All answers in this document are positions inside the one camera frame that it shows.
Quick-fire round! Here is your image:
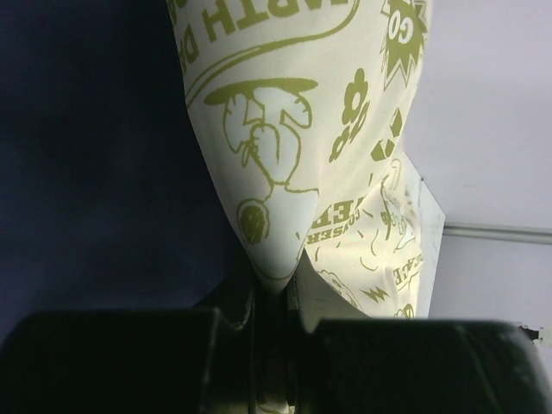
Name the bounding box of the purple garment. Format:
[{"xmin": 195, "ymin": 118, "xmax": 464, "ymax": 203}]
[{"xmin": 1, "ymin": 1, "xmax": 248, "ymax": 326}]

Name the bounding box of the cream printed garment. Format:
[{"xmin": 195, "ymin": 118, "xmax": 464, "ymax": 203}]
[{"xmin": 166, "ymin": 0, "xmax": 448, "ymax": 414}]

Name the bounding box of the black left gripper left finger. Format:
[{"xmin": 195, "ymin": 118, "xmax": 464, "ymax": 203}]
[{"xmin": 1, "ymin": 275, "xmax": 256, "ymax": 413}]

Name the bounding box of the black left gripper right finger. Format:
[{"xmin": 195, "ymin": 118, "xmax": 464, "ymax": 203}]
[{"xmin": 288, "ymin": 282, "xmax": 551, "ymax": 413}]

